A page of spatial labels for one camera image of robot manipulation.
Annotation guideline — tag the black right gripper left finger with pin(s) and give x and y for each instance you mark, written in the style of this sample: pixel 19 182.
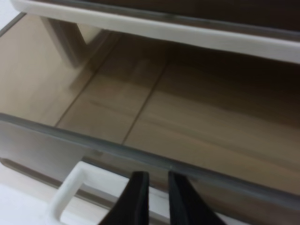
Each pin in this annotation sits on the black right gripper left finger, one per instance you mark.
pixel 132 207

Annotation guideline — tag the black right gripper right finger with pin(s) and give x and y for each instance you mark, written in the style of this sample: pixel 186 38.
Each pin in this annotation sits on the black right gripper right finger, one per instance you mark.
pixel 186 206

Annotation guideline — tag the white plastic drawer cabinet frame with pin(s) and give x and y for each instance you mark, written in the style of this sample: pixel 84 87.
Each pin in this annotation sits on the white plastic drawer cabinet frame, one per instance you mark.
pixel 265 47

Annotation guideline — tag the smoky brown drawer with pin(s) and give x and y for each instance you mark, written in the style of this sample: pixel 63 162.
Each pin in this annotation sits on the smoky brown drawer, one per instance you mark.
pixel 81 109

